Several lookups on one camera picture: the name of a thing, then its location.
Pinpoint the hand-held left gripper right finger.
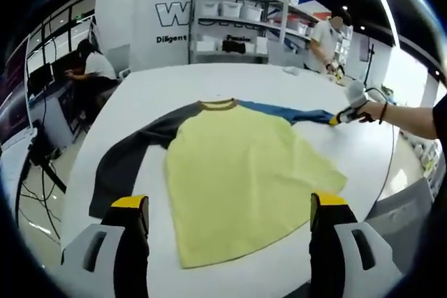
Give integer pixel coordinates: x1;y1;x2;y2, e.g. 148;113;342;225
309;191;402;298

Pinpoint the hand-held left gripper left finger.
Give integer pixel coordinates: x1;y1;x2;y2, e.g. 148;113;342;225
61;194;151;298

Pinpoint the yellow garment with dark sleeves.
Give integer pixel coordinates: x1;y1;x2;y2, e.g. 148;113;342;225
89;98;349;270

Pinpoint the person's right hand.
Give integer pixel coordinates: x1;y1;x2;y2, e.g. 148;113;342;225
359;100;385;124

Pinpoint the grey mesh office chair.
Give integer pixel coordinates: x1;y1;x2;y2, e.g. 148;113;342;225
365;177;436;278

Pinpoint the black stand with screen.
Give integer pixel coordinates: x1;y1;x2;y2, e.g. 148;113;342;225
359;38;376;86

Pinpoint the person's black shirt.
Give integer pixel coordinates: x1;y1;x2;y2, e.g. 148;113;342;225
432;97;447;142

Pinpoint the black tripod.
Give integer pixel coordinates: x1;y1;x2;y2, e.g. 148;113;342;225
19;126;67;208

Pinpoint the black bag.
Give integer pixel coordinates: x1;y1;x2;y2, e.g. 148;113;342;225
222;40;247;54

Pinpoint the white storage bin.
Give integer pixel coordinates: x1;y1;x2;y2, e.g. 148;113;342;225
198;1;220;16
240;3;263;22
219;1;242;18

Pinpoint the grey metal shelving rack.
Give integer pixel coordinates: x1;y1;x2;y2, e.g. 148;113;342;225
190;0;350;65

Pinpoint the large display screen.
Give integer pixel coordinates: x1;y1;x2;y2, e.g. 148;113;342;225
0;38;31;142

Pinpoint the black computer monitor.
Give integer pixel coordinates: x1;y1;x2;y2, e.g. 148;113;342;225
27;63;55;96

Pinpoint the light grey office chair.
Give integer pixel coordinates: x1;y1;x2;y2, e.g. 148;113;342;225
108;46;132;81

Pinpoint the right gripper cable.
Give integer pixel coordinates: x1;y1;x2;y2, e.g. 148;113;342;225
362;87;400;189

